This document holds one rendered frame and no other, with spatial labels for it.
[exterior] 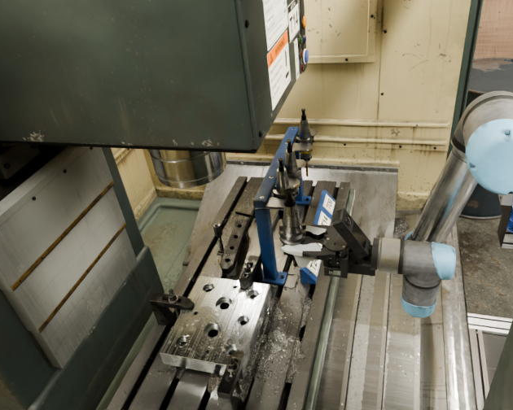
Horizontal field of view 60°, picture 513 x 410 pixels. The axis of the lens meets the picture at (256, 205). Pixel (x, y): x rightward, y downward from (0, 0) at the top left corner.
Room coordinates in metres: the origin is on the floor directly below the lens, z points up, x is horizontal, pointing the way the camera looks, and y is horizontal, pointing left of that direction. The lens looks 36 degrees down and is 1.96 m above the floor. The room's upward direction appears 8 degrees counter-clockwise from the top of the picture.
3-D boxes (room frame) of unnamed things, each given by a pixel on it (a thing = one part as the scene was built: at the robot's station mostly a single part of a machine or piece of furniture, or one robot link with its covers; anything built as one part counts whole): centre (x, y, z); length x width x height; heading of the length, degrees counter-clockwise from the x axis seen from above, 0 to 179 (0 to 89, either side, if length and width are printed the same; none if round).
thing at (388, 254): (0.71, -0.27, 1.28); 0.08 x 0.05 x 0.08; 159
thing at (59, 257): (1.03, 0.55, 1.16); 0.48 x 0.05 x 0.51; 159
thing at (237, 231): (1.19, 0.10, 0.93); 0.26 x 0.05 x 0.06; 164
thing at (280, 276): (1.06, -0.01, 1.05); 0.10 x 0.05 x 0.30; 69
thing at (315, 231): (0.80, -0.11, 1.27); 0.09 x 0.03 x 0.06; 56
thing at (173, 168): (0.87, 0.13, 1.52); 0.16 x 0.16 x 0.12
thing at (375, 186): (1.48, -0.10, 0.75); 0.89 x 0.70 x 0.26; 69
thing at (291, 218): (0.78, -0.07, 1.36); 0.04 x 0.04 x 0.07
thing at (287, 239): (0.78, -0.07, 1.32); 0.06 x 0.06 x 0.03
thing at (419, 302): (0.69, -0.34, 1.17); 0.11 x 0.08 x 0.11; 160
